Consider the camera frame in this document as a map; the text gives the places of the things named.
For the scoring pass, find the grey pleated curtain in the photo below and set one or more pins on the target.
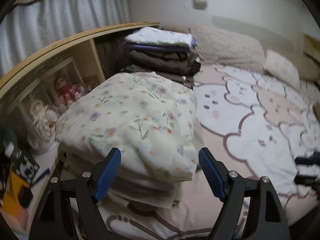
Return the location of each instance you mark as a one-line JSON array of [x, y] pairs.
[[31, 27]]

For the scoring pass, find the olive brown garment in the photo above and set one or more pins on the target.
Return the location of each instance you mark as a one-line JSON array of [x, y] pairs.
[[316, 110]]

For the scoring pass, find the white folded cloth pile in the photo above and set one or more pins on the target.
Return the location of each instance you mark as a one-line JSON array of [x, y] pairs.
[[125, 192]]

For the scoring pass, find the white headboard panel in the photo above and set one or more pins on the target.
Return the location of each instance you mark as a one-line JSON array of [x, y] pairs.
[[267, 38]]

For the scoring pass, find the small fluffy white pillow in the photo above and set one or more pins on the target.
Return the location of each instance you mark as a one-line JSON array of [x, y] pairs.
[[281, 68]]

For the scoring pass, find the cream floral dress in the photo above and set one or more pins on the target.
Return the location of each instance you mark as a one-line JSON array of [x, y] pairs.
[[149, 118]]

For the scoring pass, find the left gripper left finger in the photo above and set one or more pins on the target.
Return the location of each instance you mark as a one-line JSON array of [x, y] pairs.
[[53, 218]]

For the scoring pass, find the tall folded clothes stack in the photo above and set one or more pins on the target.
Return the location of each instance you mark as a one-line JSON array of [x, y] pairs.
[[168, 50]]

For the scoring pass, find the wooden bedside shelf right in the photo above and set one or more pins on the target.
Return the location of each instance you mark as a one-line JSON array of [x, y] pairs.
[[311, 47]]

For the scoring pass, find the bear pattern bed sheet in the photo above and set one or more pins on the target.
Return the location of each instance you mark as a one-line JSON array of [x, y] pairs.
[[254, 124]]

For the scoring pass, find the red white doll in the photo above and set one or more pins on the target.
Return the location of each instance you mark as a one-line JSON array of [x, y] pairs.
[[67, 92]]

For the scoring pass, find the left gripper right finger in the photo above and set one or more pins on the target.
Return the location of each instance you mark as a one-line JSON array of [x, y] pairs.
[[266, 218]]

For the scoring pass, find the long beige bolster pillow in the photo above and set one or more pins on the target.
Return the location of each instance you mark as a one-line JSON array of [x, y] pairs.
[[308, 68]]

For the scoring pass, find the wooden bedside shelf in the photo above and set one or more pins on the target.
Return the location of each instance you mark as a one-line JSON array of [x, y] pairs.
[[32, 80], [311, 47]]

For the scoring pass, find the wooden bedside shelf left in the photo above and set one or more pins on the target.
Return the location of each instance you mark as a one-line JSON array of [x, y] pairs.
[[32, 80]]

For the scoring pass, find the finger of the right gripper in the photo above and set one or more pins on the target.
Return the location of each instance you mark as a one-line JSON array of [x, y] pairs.
[[314, 159], [310, 181]]

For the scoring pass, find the orange yellow book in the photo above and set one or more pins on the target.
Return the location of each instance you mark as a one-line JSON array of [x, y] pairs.
[[10, 204]]

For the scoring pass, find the large quilted beige pillow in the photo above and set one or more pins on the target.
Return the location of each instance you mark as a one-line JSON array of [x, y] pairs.
[[227, 48]]

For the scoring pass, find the black white patterned box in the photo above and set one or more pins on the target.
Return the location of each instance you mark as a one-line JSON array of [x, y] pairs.
[[26, 167]]

